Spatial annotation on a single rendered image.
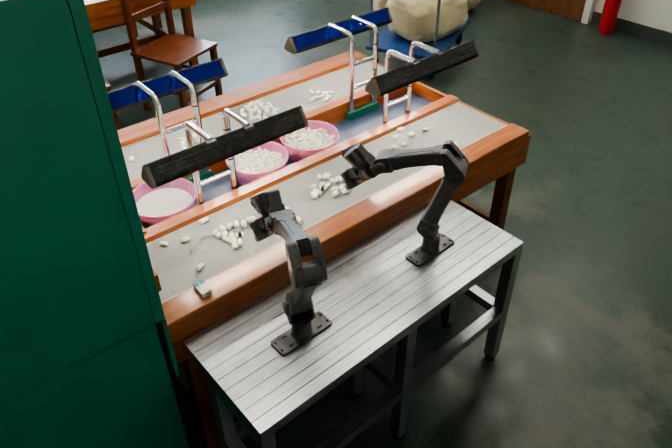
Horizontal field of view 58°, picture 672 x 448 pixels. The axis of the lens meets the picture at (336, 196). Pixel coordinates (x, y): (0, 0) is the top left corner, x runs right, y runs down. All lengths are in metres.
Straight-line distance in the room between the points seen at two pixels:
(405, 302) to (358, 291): 0.16
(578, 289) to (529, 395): 0.73
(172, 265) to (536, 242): 2.04
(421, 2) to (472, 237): 3.00
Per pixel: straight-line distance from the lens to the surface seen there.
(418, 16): 4.98
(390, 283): 2.11
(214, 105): 3.03
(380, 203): 2.30
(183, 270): 2.12
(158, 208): 2.43
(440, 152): 1.95
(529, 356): 2.87
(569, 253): 3.44
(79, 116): 1.41
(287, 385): 1.84
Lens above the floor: 2.15
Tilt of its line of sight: 36 degrees down
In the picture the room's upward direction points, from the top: straight up
